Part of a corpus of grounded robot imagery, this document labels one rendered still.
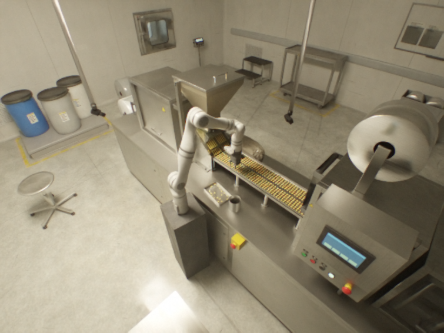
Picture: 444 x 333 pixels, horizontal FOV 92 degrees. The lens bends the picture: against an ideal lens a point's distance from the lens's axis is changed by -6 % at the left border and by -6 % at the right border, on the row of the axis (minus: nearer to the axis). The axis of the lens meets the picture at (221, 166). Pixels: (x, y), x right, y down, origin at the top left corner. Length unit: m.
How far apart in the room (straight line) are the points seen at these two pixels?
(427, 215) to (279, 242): 0.76
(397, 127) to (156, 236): 2.19
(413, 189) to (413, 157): 0.31
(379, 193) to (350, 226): 0.31
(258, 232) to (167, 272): 1.08
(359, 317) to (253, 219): 0.76
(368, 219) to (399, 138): 0.31
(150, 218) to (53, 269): 1.00
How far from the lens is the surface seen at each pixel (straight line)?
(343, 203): 1.00
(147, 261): 2.40
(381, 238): 0.96
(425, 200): 1.30
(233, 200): 1.62
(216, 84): 1.49
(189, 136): 1.26
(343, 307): 1.46
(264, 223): 1.57
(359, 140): 1.06
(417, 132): 1.00
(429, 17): 4.73
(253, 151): 1.82
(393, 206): 1.18
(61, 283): 2.64
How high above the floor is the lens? 2.08
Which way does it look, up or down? 42 degrees down
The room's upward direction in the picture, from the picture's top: straight up
